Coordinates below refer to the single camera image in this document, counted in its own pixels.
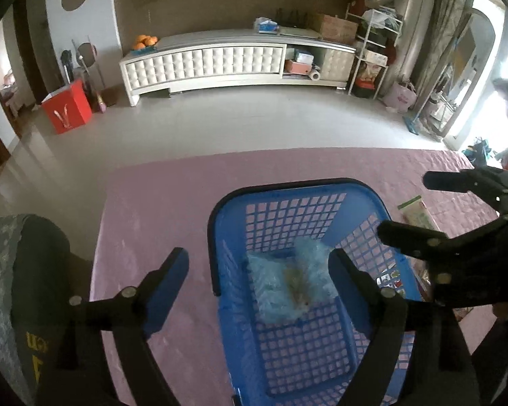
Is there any green snack packet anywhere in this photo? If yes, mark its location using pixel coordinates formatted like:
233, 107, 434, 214
397, 195, 440, 231

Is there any blue plastic basket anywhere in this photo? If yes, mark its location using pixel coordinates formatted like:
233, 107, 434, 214
207, 179, 420, 405

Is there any standing arched mirror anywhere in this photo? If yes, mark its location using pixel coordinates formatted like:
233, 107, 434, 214
414, 8, 495, 137

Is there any light blue snack packet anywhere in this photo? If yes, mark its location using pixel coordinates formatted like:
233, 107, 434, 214
247, 238, 339, 324

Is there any pink quilted table cloth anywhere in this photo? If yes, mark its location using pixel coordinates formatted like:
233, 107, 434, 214
90, 148, 496, 405

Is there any pink white shopping bag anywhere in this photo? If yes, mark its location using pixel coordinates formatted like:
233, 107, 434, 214
382, 82, 418, 114

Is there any white metal shelf rack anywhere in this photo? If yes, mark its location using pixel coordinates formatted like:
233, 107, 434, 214
346, 0, 404, 99

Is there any silver floor air conditioner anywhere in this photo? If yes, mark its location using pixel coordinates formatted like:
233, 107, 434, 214
381, 0, 435, 94

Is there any brown cardboard box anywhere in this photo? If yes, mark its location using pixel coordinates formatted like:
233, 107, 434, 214
319, 15, 358, 44

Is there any red gift bag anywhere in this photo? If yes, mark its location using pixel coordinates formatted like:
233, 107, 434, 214
42, 79, 92, 134

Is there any blue tissue pack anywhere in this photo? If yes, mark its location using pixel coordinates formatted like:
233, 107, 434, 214
253, 18, 279, 34

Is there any white tufted TV cabinet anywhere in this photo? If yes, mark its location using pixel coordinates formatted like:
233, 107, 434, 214
120, 29, 356, 106

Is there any pile of oranges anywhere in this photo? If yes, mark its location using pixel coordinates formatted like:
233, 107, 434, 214
132, 35, 158, 50

